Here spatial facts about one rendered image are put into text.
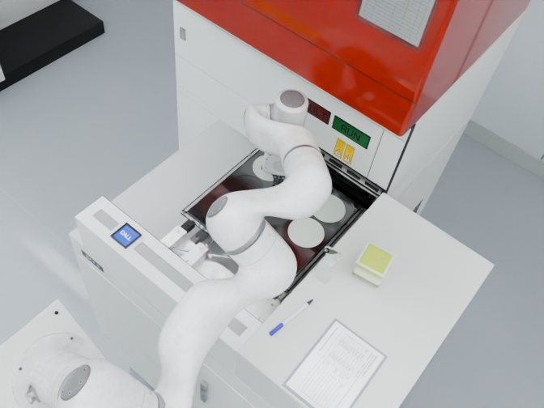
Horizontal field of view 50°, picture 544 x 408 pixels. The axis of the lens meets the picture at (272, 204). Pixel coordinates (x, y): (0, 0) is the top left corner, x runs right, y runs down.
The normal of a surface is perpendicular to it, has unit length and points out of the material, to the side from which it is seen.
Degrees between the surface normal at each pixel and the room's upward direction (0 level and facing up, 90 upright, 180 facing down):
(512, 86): 90
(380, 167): 90
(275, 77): 90
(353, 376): 0
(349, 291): 0
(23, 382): 45
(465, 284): 0
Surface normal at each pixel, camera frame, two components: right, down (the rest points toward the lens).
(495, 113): -0.63, 0.59
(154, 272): 0.10, -0.59
